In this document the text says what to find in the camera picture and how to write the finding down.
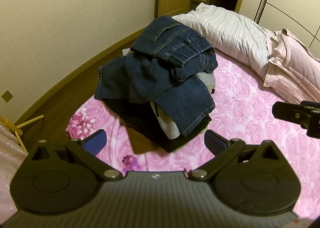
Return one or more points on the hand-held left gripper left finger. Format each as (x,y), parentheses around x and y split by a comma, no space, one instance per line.
(96,141)

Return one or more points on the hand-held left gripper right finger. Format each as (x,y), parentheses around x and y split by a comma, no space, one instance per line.
(213,140)

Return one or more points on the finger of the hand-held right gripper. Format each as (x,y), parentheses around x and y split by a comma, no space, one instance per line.
(287,113)

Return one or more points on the pink floral blanket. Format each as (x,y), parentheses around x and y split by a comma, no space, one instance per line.
(250,123)

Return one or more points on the pink pillow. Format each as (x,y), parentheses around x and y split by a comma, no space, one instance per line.
(292,67)

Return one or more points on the black folded garment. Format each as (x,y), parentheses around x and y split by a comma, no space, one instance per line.
(140,118)

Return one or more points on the wooden baseboard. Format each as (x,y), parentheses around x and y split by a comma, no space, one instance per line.
(63,82)

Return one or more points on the pink quilted cloth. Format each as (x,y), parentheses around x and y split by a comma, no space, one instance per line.
(10,158)

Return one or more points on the striped white pillow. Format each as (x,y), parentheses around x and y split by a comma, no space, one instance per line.
(230,30)

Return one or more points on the cream wardrobe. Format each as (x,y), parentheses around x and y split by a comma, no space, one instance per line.
(290,0)

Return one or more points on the wall socket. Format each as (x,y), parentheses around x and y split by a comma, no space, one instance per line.
(7,96)

